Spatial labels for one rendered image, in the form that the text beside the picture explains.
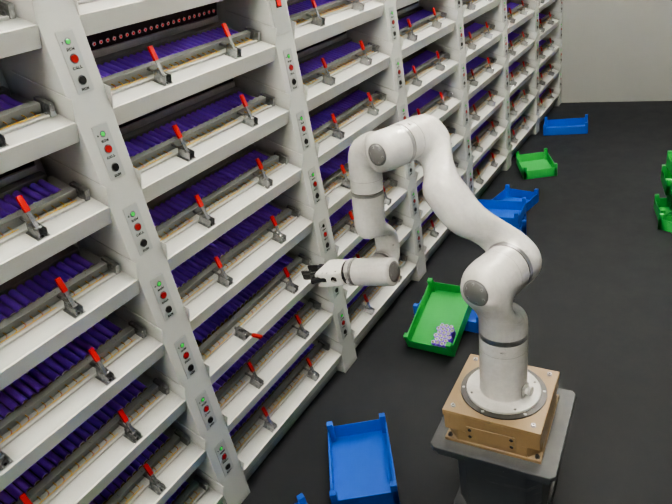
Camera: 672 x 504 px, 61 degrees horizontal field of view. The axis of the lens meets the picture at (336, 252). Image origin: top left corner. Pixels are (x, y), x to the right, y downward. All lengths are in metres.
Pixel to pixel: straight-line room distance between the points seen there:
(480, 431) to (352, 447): 0.60
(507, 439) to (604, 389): 0.73
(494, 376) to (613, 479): 0.58
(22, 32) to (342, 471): 1.49
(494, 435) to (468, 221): 0.55
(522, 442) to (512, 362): 0.20
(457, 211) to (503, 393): 0.49
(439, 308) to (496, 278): 1.17
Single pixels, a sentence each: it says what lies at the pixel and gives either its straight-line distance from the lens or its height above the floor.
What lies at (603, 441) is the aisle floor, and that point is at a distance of 2.05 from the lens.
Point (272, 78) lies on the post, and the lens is 1.84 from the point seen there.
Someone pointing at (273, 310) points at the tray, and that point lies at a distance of 1.87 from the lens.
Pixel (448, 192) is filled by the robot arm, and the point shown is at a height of 0.94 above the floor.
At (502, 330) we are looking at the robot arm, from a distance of 1.43.
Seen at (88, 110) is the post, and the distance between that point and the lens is 1.35.
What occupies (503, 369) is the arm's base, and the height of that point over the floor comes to 0.50.
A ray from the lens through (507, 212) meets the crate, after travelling 3.19.
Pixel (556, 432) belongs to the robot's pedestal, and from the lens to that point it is 1.67.
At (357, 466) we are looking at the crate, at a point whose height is 0.00.
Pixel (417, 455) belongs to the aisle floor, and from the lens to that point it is 1.98.
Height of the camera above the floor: 1.48
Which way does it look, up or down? 28 degrees down
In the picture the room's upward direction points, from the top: 11 degrees counter-clockwise
